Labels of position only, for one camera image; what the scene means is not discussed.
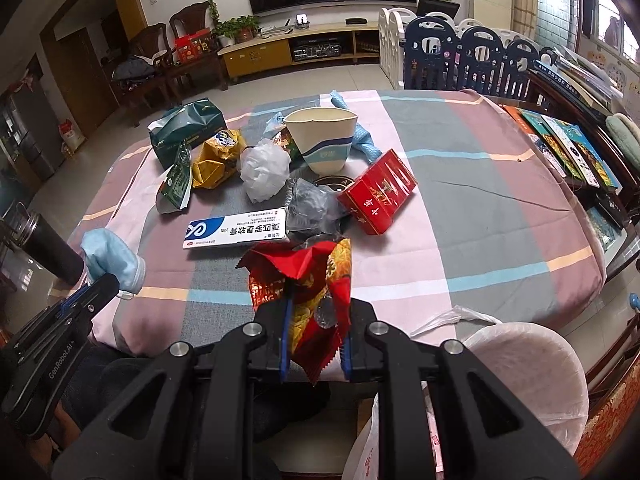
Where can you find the grey refrigerator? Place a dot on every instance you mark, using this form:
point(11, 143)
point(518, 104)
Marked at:
point(25, 135)

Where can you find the green seat cushion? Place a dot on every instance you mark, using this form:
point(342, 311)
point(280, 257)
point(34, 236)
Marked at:
point(622, 132)

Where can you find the blue bubble wrap bag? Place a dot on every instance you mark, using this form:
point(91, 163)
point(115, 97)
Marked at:
point(367, 147)

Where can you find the red white bag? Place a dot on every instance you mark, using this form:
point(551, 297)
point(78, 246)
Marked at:
point(70, 135)

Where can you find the green red snack packet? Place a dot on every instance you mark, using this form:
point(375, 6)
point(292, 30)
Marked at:
point(285, 142)

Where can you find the white blue paper cup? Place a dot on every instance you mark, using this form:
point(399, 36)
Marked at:
point(325, 135)

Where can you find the striped tablecloth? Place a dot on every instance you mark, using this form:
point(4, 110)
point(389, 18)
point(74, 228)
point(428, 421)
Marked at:
point(475, 200)

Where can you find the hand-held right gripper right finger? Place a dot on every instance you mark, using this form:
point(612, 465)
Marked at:
point(347, 360)

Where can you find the yellow snack packet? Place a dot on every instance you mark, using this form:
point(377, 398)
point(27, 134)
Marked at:
point(215, 160)

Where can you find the white playpen fence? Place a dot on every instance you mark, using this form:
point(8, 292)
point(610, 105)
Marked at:
point(392, 45)

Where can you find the black set-top box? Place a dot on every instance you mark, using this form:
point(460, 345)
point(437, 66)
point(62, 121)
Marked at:
point(356, 21)

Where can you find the clear plastic wrapper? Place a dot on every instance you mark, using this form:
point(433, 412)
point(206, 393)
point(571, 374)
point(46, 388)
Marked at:
point(275, 125)

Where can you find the dark wooden chair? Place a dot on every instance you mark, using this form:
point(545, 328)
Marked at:
point(150, 40)
point(192, 15)

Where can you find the white plastic bag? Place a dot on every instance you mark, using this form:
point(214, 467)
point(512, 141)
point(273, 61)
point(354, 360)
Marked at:
point(265, 170)

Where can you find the row of picture books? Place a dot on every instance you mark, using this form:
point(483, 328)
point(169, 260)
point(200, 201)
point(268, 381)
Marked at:
point(560, 145)

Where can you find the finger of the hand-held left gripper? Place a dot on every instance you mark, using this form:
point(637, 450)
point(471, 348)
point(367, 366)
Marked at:
point(102, 287)

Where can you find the black laptop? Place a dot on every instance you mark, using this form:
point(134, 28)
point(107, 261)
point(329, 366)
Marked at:
point(437, 8)

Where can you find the red snack wrapper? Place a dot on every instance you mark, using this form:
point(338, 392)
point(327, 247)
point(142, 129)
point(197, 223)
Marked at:
point(280, 270)

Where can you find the blue face mask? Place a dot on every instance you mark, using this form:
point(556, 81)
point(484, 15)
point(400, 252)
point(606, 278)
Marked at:
point(110, 255)

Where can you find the yellow wooden television cabinet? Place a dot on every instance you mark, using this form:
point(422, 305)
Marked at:
point(260, 55)

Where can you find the potted green plant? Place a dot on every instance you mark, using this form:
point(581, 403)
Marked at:
point(240, 27)

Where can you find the white blue medicine box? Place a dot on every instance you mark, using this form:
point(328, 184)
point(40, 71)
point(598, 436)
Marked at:
point(235, 232)

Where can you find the red gift box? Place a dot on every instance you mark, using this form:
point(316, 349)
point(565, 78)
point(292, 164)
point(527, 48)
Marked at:
point(192, 46)

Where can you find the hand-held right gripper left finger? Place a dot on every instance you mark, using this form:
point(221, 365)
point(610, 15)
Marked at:
point(285, 340)

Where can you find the small desk clock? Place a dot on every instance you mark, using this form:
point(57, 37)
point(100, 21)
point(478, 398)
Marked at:
point(302, 21)

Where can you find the dark clothes pile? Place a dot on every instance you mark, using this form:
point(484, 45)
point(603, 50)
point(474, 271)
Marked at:
point(132, 70)

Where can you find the grey plastic bag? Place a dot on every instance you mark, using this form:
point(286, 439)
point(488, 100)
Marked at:
point(310, 210)

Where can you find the white bin with plastic liner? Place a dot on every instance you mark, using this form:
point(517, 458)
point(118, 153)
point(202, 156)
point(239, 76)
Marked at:
point(525, 375)

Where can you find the black audio amplifier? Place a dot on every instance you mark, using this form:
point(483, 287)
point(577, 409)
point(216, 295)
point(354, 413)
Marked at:
point(315, 49)

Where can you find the red cigarette box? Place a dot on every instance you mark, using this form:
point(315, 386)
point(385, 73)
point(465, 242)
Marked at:
point(380, 192)

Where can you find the black thermos bottle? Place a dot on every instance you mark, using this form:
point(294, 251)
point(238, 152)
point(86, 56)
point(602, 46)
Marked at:
point(47, 250)

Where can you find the green tissue box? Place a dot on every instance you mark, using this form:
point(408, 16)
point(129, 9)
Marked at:
point(187, 127)

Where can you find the navy playpen fence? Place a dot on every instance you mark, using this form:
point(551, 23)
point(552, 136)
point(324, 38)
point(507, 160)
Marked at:
point(475, 60)

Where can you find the round brown badge patch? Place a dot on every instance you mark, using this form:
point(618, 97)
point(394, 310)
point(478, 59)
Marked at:
point(327, 183)

